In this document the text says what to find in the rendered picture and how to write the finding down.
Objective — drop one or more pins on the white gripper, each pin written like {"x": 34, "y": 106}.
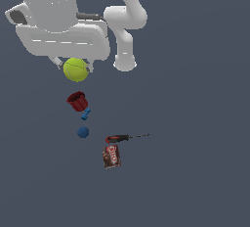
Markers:
{"x": 65, "y": 38}

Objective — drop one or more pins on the yellow-green tennis ball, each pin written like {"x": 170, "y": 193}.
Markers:
{"x": 75, "y": 69}

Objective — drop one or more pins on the dark red cup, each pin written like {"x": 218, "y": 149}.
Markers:
{"x": 77, "y": 101}

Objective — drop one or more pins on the small blue bolt-shaped piece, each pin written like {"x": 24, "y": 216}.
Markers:
{"x": 86, "y": 114}

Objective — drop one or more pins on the small blue ball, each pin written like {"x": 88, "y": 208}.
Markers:
{"x": 83, "y": 132}

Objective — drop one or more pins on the red and black screwdriver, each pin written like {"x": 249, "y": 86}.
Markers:
{"x": 118, "y": 138}

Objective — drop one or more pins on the brown pudding box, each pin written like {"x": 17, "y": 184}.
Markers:
{"x": 111, "y": 156}

